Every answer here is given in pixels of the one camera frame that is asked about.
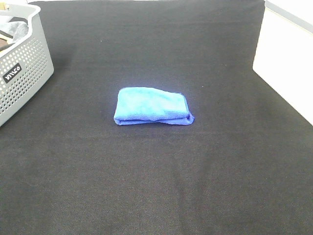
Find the brown cloth in basket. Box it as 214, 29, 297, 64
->
0, 39, 11, 51

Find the yellow cloth in basket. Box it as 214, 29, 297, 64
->
0, 31, 13, 41

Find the blue microfibre towel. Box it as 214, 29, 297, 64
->
113, 87, 195, 125

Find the grey perforated plastic basket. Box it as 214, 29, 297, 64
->
0, 2, 54, 124

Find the grey towel in basket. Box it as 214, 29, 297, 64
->
0, 21, 28, 43

